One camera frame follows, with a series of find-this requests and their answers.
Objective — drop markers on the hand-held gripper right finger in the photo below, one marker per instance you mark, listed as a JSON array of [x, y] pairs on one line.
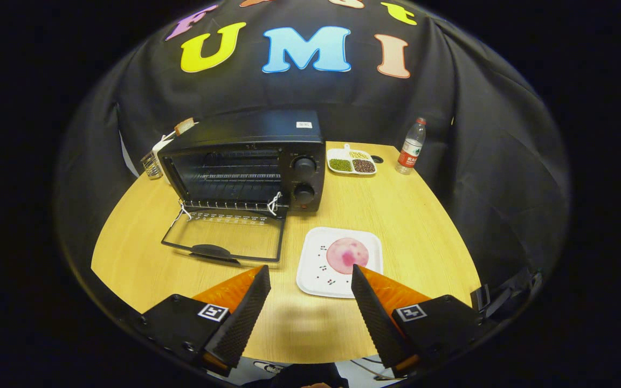
[[375, 318]]

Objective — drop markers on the black toaster oven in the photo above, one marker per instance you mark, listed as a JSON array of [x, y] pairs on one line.
[[256, 129]]

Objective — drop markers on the round pink meat slice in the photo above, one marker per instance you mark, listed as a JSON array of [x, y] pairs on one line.
[[343, 253]]

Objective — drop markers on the black backdrop cloth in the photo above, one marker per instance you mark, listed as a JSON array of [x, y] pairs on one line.
[[477, 108]]

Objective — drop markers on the clear water bottle red label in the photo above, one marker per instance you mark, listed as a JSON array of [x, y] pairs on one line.
[[410, 151]]

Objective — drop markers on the white divided bean dish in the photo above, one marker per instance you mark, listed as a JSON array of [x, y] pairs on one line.
[[351, 164]]

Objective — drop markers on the black table clamp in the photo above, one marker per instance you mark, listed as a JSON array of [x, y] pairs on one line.
[[504, 299]]

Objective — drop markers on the white pop-up toaster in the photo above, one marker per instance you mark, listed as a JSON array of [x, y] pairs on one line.
[[160, 144]]

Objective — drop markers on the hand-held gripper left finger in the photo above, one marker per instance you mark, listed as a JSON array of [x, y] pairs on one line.
[[243, 318]]

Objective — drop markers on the black table grommet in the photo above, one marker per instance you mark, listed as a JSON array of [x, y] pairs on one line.
[[377, 159]]

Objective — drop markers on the white square plate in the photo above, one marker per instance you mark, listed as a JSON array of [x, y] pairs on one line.
[[316, 264]]

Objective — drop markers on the brown toast slice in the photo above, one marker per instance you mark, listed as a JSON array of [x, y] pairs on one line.
[[184, 126]]

